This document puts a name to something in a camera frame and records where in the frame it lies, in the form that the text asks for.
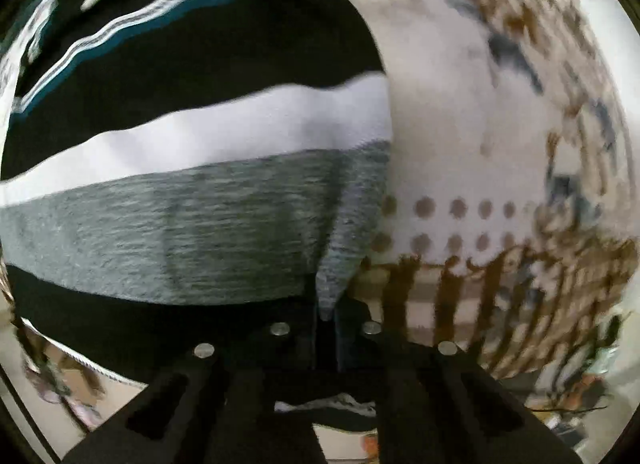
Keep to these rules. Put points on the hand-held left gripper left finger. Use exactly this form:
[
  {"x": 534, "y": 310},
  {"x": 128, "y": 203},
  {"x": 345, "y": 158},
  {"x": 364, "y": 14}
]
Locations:
[{"x": 280, "y": 344}]

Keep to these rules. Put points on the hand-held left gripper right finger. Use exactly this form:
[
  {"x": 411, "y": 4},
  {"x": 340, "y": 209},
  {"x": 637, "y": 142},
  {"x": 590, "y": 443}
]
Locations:
[{"x": 360, "y": 344}]

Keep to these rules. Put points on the black grey white striped garment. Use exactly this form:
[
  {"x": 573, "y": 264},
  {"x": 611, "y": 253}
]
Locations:
[{"x": 200, "y": 184}]

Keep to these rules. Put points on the white brown patterned blanket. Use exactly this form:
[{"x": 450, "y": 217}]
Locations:
[{"x": 475, "y": 144}]

